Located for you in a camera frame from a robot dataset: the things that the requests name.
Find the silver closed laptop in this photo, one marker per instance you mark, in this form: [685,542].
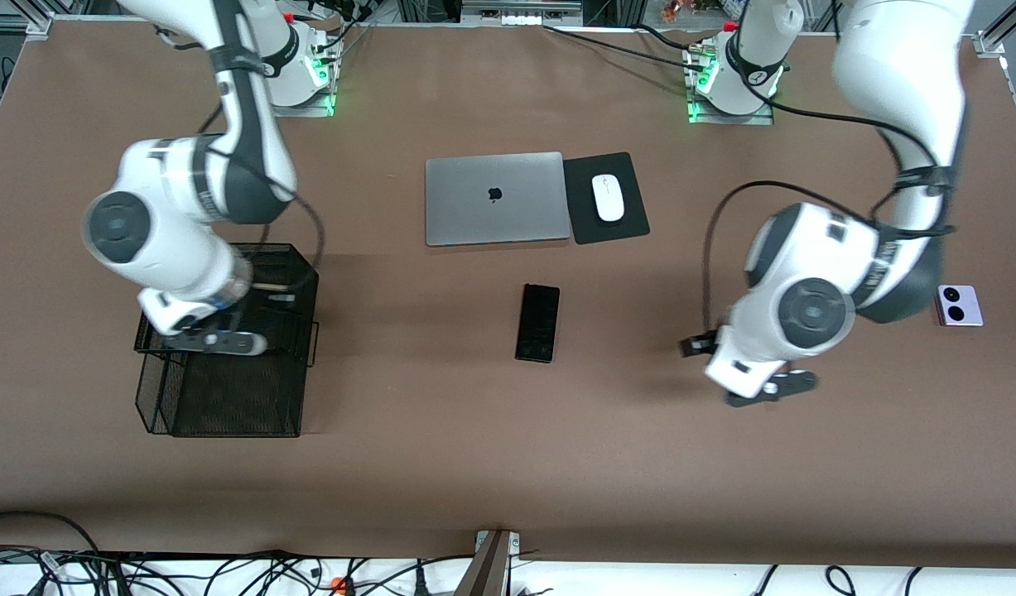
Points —
[495,199]

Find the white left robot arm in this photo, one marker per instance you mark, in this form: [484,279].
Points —
[814,290]

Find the lavender flip phone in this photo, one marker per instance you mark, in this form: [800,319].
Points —
[960,305]

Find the white computer mouse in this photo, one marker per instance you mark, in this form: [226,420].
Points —
[608,199]

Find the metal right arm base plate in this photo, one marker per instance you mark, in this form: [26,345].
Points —
[317,109]

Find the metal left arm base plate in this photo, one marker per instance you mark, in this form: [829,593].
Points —
[702,118]

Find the black mouse pad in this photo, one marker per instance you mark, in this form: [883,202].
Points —
[582,207]

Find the long black smartphone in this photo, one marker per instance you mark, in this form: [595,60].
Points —
[537,323]

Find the aluminium frame bracket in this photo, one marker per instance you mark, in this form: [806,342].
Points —
[48,25]
[989,43]

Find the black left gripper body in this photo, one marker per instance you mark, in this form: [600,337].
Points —
[696,345]

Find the grey metal camera pole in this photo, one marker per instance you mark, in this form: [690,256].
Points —
[487,567]

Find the white power strip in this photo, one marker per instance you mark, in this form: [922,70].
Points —
[520,12]

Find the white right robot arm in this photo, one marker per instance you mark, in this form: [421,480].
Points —
[168,240]

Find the black mesh two-tier tray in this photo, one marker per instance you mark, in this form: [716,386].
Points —
[226,389]

